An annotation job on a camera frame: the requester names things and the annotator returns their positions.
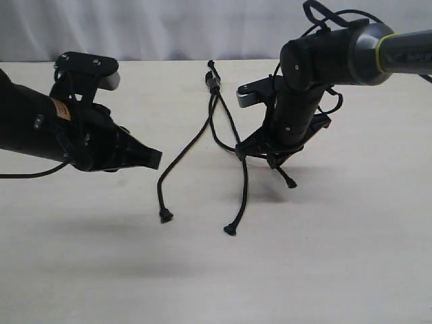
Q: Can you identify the black rope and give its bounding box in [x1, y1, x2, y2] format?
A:
[215, 90, 250, 236]
[207, 59, 297, 189]
[157, 70, 217, 225]

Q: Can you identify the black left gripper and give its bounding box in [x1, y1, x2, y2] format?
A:
[67, 103, 163, 172]

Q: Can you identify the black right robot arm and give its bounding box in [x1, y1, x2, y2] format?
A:
[236, 22, 431, 169]

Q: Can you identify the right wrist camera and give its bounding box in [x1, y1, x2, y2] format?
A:
[236, 75, 284, 108]

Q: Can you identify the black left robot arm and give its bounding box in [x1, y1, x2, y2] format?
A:
[1, 72, 162, 172]

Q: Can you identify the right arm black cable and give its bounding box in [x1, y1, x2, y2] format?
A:
[269, 0, 379, 115]

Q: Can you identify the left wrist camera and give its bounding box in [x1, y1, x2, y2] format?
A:
[50, 51, 120, 103]

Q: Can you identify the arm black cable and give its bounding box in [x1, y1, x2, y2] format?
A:
[269, 0, 379, 115]
[0, 161, 68, 179]

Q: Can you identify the white backdrop curtain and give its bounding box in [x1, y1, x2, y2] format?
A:
[0, 0, 432, 63]

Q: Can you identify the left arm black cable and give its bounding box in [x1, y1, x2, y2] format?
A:
[0, 161, 68, 179]

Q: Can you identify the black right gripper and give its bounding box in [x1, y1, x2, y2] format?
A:
[236, 113, 331, 181]

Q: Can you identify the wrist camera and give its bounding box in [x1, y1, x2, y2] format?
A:
[236, 75, 284, 108]
[50, 51, 120, 103]

